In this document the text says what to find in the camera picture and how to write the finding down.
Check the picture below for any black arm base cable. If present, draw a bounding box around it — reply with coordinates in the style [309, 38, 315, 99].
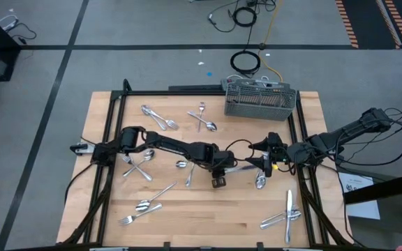
[64, 162, 96, 205]

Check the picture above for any black orange striped floor mat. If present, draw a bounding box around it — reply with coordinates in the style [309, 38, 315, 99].
[335, 0, 402, 50]

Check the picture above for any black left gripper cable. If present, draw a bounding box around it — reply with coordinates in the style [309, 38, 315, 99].
[225, 138, 258, 163]

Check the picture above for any black cable with connector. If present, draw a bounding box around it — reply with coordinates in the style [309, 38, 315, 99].
[207, 1, 239, 33]

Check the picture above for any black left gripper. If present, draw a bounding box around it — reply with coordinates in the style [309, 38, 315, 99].
[195, 142, 239, 175]

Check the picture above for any grey power strip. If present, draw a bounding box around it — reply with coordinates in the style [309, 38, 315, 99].
[220, 77, 244, 88]

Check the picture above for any white power adapter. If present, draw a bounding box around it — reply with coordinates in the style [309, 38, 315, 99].
[0, 14, 20, 33]

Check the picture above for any black cable with plug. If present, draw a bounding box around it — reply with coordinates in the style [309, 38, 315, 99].
[9, 30, 38, 45]

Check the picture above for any white printed paper sheet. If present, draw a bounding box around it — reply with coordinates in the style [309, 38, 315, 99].
[338, 172, 382, 220]

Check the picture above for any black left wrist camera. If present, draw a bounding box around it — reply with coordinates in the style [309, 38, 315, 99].
[211, 176, 228, 190]

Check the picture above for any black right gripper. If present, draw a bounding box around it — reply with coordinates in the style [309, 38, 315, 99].
[244, 131, 292, 178]

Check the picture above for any black flat bar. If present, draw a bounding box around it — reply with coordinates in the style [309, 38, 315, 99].
[168, 84, 223, 92]

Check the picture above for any black metal side table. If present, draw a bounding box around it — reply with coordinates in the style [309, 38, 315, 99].
[343, 169, 402, 251]

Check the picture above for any yellow cable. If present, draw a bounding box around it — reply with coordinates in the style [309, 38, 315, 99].
[258, 0, 284, 83]

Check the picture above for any coiled black cable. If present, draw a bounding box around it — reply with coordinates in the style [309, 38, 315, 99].
[231, 6, 258, 28]
[229, 50, 262, 75]

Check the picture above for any grey plastic cutlery basket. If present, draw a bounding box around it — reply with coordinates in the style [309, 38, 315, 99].
[223, 78, 297, 122]

